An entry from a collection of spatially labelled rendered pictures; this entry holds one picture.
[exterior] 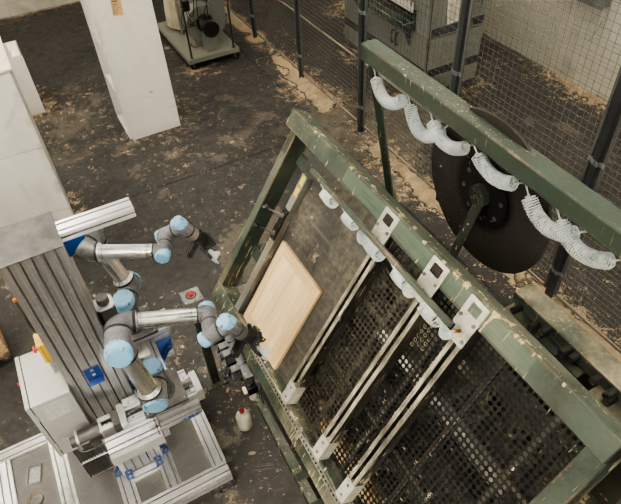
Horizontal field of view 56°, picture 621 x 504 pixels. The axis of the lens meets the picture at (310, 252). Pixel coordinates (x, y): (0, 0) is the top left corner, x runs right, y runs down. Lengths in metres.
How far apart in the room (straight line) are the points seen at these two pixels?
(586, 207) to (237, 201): 3.96
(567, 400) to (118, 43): 5.39
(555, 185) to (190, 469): 2.64
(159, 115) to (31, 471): 4.06
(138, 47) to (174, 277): 2.52
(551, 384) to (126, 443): 2.00
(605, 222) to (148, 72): 5.20
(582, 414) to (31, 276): 2.07
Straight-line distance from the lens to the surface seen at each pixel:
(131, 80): 6.58
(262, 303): 3.37
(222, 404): 4.26
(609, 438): 2.05
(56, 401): 3.10
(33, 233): 2.63
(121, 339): 2.57
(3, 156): 5.03
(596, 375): 2.33
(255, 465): 4.01
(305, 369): 2.97
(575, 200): 2.34
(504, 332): 2.18
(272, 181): 3.35
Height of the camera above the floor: 3.60
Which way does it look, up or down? 45 degrees down
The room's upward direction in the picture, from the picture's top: 4 degrees counter-clockwise
